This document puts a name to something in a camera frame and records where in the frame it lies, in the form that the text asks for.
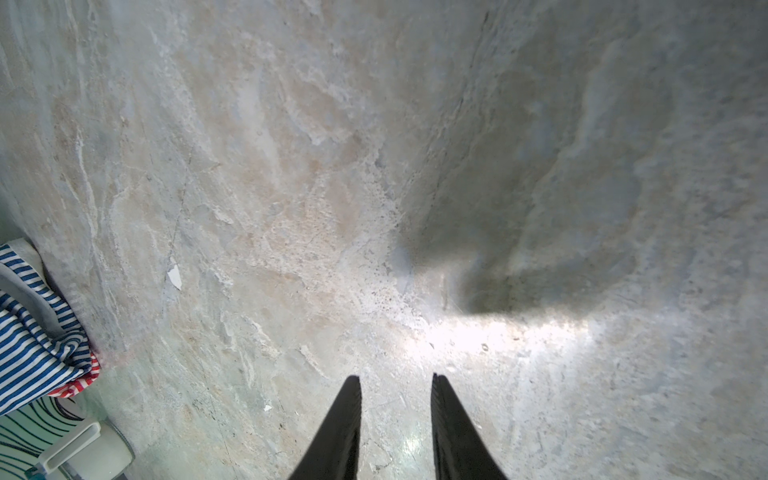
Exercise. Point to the red white striped tank top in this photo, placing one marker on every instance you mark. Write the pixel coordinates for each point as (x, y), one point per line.
(79, 384)

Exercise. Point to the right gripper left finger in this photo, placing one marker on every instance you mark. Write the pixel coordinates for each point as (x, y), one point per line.
(334, 451)

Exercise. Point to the teal round lid left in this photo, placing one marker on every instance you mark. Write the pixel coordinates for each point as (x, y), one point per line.
(92, 450)

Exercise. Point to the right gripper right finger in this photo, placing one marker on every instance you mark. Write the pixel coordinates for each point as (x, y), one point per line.
(458, 450)

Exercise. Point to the blue white striped tank top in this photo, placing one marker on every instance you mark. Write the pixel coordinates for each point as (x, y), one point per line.
(43, 344)

